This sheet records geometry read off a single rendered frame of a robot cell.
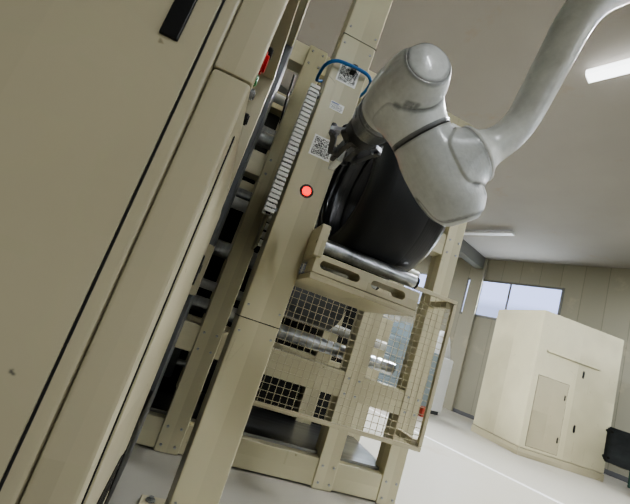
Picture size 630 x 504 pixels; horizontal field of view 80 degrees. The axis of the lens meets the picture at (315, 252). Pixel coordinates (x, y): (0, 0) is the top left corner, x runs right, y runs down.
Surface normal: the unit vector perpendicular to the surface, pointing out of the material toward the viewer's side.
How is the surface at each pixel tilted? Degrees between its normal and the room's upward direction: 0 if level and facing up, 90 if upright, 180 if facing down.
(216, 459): 90
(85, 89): 90
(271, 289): 90
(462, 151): 97
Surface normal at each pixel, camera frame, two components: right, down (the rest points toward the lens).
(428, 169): -0.43, 0.22
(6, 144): 0.28, -0.11
